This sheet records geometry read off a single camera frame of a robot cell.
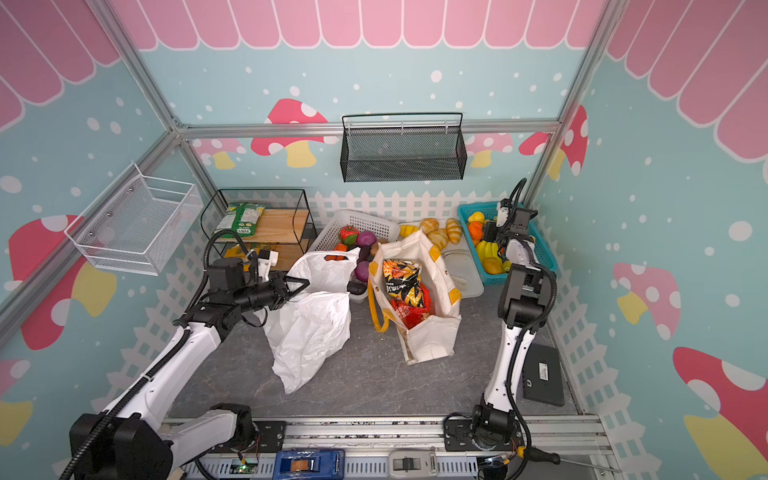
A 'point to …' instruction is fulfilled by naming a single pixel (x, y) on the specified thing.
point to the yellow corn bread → (407, 230)
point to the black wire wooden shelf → (270, 220)
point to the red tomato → (349, 234)
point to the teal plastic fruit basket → (544, 253)
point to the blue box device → (309, 464)
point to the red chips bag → (410, 315)
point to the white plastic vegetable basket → (328, 230)
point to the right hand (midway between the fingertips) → (491, 224)
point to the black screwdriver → (554, 458)
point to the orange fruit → (475, 229)
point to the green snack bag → (241, 218)
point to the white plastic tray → (462, 268)
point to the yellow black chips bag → (403, 281)
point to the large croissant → (439, 237)
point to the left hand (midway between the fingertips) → (309, 288)
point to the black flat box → (543, 379)
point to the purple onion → (366, 239)
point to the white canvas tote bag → (437, 336)
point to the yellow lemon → (476, 217)
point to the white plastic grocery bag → (309, 330)
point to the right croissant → (454, 230)
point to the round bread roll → (429, 225)
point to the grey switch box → (412, 463)
